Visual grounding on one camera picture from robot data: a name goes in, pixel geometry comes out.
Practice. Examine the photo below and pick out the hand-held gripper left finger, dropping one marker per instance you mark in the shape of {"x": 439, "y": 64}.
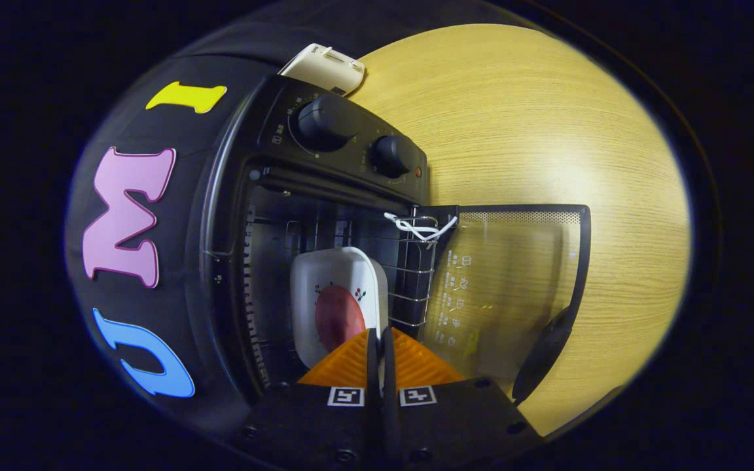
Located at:
{"x": 324, "y": 425}

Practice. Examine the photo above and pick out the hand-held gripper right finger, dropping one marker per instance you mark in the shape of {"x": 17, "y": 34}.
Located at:
{"x": 442, "y": 425}

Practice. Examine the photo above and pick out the round pink meat slice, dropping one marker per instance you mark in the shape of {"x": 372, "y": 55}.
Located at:
{"x": 338, "y": 317}

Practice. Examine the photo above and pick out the white square plate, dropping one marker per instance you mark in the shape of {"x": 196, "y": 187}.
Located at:
{"x": 331, "y": 268}

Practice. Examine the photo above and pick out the black toaster oven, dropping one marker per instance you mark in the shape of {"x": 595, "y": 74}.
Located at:
{"x": 338, "y": 124}

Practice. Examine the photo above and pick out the white pop-up toaster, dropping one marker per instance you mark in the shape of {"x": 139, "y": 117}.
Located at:
{"x": 321, "y": 69}

